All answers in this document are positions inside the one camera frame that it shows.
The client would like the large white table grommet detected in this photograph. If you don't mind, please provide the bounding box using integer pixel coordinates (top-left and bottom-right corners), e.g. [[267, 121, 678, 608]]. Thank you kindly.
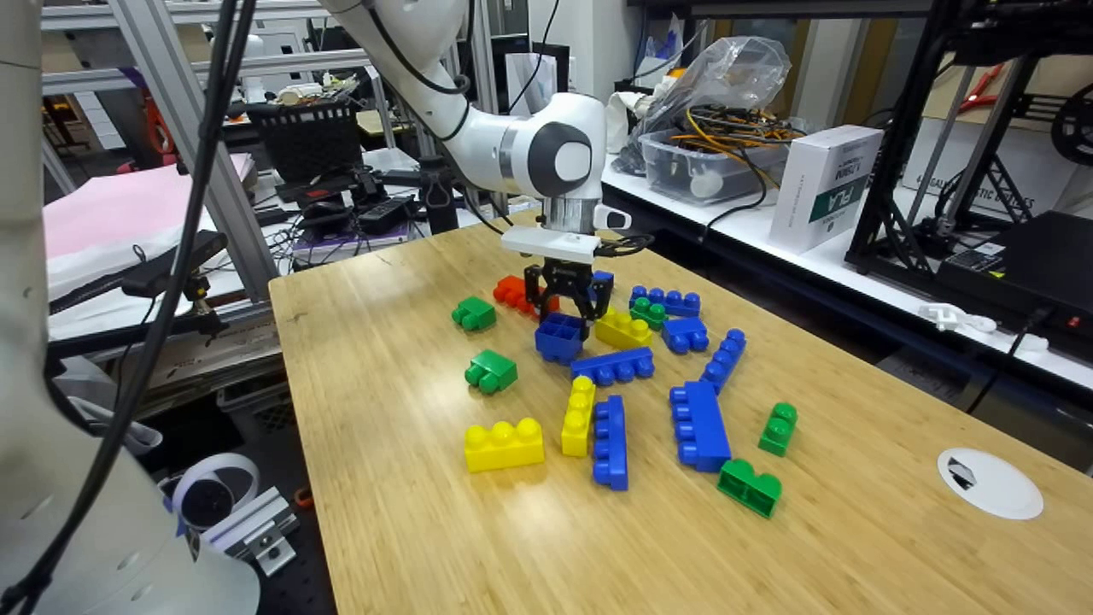
[[933, 444, 1045, 522]]

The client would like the blue square two-by-two block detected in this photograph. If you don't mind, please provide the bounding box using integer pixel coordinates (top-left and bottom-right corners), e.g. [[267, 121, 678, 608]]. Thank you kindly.
[[533, 315, 591, 367]]

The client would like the large yellow three-stud block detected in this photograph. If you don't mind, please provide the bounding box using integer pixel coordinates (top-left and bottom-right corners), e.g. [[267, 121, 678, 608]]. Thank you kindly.
[[462, 414, 550, 476]]

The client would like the pink foam sheet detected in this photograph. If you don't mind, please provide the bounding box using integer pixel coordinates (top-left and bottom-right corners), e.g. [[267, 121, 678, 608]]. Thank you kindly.
[[40, 151, 259, 288]]

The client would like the red four-stud block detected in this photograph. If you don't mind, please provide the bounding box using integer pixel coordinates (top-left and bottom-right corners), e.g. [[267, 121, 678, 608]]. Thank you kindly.
[[491, 272, 564, 317]]

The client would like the white side bench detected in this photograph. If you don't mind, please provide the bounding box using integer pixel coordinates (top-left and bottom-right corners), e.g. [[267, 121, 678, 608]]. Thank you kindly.
[[602, 143, 1093, 393]]

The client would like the small green block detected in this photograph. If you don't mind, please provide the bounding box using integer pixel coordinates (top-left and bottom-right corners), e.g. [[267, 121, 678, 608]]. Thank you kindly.
[[627, 292, 670, 332]]

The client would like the clear plastic bag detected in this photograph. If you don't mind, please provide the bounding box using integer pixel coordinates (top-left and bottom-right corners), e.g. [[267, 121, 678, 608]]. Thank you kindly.
[[645, 32, 794, 129]]

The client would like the aluminium extrusion frame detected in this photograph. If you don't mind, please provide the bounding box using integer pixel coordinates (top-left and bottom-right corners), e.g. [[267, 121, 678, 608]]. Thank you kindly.
[[36, 0, 510, 303]]

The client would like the black clamp mount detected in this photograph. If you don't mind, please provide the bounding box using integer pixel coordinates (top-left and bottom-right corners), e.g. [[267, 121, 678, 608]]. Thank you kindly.
[[46, 227, 231, 354]]

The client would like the black printer frame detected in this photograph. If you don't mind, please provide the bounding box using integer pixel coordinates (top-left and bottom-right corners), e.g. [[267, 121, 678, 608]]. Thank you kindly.
[[845, 0, 1093, 333]]

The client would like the black camera stand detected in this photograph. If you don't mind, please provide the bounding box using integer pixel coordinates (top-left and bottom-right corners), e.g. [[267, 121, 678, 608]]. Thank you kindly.
[[412, 157, 463, 234]]

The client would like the long blue four-stud block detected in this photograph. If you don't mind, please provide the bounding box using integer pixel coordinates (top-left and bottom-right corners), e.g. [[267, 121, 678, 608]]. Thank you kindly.
[[591, 393, 630, 496]]

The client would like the orange yellow cable bundle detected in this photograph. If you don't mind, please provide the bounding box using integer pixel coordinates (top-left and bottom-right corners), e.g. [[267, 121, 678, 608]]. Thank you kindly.
[[678, 103, 802, 159]]

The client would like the black box device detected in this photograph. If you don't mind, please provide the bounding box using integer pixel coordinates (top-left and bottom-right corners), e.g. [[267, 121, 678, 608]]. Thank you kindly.
[[250, 99, 366, 183]]

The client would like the blue two-stud block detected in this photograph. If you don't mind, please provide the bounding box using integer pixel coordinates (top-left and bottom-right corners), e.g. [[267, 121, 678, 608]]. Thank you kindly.
[[659, 315, 712, 358]]

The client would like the green two-stud block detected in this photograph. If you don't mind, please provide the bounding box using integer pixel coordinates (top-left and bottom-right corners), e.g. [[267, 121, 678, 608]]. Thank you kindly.
[[449, 292, 497, 333], [462, 345, 521, 401], [712, 454, 786, 519], [754, 401, 802, 462]]

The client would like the large blue four-stud block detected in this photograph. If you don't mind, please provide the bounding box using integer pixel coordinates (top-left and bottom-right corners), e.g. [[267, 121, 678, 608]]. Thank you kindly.
[[664, 375, 733, 476]]

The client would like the narrow blue four-stud block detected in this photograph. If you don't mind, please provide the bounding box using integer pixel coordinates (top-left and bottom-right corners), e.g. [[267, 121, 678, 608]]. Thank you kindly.
[[697, 325, 751, 397]]

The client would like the white cardboard box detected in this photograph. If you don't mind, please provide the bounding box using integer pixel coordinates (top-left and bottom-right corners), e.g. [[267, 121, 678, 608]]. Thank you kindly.
[[768, 121, 889, 251]]

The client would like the white round reel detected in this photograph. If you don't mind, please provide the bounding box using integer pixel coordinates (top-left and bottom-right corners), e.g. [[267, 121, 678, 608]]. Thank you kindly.
[[168, 451, 299, 578]]

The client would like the long yellow block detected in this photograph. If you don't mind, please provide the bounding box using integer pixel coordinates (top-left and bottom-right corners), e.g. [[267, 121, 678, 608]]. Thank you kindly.
[[556, 371, 602, 462]]

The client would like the clear plastic storage bin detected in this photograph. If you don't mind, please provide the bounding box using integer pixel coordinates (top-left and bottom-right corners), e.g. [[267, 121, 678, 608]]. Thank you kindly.
[[642, 129, 778, 208]]

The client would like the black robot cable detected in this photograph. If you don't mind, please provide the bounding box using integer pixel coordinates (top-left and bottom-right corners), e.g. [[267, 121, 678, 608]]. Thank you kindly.
[[0, 0, 259, 615]]

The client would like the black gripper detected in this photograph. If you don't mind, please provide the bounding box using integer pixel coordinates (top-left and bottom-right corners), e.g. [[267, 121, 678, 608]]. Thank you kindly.
[[517, 255, 613, 325]]

